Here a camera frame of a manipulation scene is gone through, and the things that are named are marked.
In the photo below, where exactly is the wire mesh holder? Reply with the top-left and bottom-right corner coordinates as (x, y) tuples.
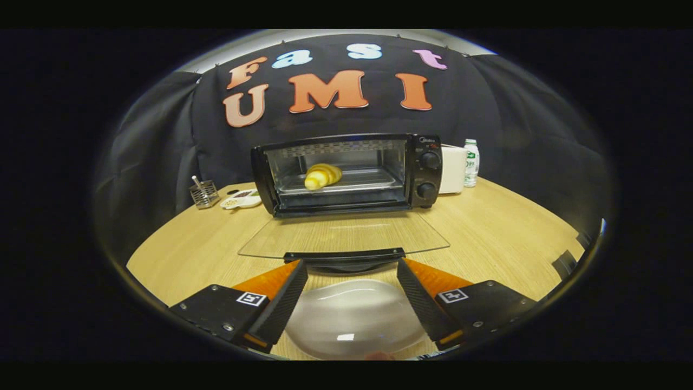
(189, 175), (221, 210)

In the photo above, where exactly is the black toaster oven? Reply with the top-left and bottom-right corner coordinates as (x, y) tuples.
(238, 133), (451, 274)

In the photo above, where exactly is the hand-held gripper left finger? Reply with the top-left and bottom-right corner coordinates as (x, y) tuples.
(169, 259), (309, 354)

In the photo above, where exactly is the yellow croissant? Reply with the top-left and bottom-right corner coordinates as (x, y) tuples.
(304, 163), (344, 191)

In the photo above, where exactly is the white snack dish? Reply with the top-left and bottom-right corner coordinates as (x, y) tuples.
(219, 188), (263, 211)

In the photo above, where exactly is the white bread toaster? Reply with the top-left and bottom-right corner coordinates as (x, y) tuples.
(439, 144), (468, 195)

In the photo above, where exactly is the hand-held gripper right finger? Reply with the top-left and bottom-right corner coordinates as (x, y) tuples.
(397, 257), (538, 352)

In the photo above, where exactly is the white plastic bottle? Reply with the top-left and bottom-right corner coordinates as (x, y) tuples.
(463, 139), (481, 189)

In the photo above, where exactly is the white plate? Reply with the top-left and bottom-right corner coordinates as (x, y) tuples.
(285, 278), (429, 361)

